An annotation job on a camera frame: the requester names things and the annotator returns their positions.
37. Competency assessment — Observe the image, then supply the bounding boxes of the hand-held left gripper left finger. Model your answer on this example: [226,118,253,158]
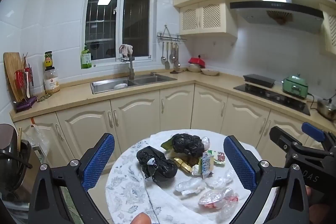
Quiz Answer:
[29,133,116,224]

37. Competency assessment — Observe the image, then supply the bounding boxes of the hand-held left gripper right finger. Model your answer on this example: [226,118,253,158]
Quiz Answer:
[223,135,310,224]

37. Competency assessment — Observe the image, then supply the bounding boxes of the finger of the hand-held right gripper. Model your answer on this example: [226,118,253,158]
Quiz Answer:
[301,122,336,153]
[269,126,334,159]

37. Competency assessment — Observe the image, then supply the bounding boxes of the gold foil wrapper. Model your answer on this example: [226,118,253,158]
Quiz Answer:
[173,156,200,174]

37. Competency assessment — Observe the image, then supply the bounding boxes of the white green snack packet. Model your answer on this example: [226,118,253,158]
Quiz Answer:
[207,150,227,165]

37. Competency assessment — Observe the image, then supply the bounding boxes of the steel pot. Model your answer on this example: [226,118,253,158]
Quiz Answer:
[316,98,336,121]

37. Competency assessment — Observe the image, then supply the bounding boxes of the clear plastic wrapper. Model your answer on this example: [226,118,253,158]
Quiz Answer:
[206,170,234,189]
[215,200,240,224]
[175,177,206,195]

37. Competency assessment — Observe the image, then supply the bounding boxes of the translucent white snack packet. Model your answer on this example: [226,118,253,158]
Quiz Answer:
[192,154,214,178]

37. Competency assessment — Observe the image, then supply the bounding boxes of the black induction cooktop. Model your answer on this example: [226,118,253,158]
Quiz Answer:
[233,84,311,116]

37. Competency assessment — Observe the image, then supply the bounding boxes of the round table with floral cloth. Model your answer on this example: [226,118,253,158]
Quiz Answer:
[105,130,279,224]

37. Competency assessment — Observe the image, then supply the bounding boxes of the clear bag with red residue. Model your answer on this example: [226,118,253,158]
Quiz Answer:
[198,187,239,210]

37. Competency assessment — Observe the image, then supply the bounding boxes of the green electric pot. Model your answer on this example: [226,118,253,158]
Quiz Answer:
[282,74,309,98]

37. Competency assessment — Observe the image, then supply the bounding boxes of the black plastic bag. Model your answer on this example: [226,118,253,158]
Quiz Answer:
[136,146,178,183]
[172,133,205,157]

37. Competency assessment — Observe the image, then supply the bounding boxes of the cream base cabinets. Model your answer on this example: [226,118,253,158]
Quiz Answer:
[13,82,336,164]

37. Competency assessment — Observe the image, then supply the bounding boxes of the black grill pan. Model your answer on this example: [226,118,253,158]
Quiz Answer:
[243,74,276,88]

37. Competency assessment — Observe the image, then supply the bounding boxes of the hanging clear plastic bag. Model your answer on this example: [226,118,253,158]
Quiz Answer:
[25,124,50,159]

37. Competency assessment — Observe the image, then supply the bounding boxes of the brown rounded object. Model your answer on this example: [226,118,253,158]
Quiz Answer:
[131,212,152,224]

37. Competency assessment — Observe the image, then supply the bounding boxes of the steel double sink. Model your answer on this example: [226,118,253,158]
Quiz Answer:
[90,73,177,94]

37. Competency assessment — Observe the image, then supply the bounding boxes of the black appliance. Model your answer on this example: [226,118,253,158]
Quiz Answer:
[0,123,33,191]

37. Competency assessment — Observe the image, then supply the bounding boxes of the clear jar orange label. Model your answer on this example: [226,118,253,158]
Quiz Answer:
[43,67,60,94]

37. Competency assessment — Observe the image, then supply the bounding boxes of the steel faucet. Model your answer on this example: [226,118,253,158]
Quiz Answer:
[119,46,135,80]

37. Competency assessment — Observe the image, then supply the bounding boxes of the green dish soap bottle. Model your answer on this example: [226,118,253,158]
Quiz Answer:
[80,43,92,69]

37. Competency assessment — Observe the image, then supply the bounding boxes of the cream lattice door cabinet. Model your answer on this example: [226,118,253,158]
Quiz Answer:
[179,0,238,39]
[319,4,336,56]

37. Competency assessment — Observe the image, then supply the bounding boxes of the red pot lid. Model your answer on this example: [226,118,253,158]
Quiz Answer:
[188,55,206,68]

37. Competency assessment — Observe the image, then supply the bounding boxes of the sauce bottle yellow label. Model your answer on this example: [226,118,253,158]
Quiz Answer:
[45,51,54,71]

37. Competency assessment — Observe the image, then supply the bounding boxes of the purple utensil holder with knives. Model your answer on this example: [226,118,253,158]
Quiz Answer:
[14,53,36,98]

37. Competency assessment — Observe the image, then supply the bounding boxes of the pink dishcloth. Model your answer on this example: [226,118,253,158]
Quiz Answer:
[119,44,133,56]

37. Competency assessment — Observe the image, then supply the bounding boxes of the steel spatula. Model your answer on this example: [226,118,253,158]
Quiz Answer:
[164,43,171,69]

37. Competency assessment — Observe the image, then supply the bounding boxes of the black range hood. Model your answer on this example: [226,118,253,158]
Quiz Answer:
[230,0,324,34]

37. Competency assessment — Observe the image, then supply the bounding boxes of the wooden cutting board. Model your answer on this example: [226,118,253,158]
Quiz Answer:
[3,52,27,102]

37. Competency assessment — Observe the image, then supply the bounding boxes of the steel utensil rack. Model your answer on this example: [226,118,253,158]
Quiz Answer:
[157,25,187,43]

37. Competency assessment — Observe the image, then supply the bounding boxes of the kitchen window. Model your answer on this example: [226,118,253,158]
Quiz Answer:
[84,0,153,64]

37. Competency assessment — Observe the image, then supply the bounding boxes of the black power cable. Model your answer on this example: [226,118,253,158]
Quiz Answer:
[307,93,319,110]

